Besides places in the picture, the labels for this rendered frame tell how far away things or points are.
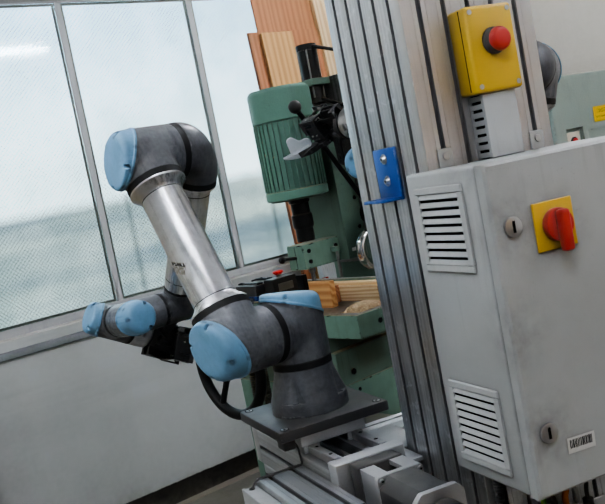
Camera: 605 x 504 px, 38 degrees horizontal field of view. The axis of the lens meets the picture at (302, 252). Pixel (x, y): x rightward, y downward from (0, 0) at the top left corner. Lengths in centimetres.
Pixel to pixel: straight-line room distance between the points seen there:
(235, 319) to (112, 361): 208
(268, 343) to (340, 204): 95
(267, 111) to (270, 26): 177
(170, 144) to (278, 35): 238
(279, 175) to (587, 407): 130
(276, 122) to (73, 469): 178
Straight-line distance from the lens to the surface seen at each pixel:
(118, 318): 192
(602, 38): 447
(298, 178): 237
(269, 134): 239
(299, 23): 423
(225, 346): 154
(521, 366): 123
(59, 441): 356
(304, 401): 165
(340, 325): 218
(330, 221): 250
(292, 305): 163
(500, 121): 141
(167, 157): 170
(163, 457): 377
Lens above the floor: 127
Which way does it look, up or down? 5 degrees down
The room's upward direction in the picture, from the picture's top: 11 degrees counter-clockwise
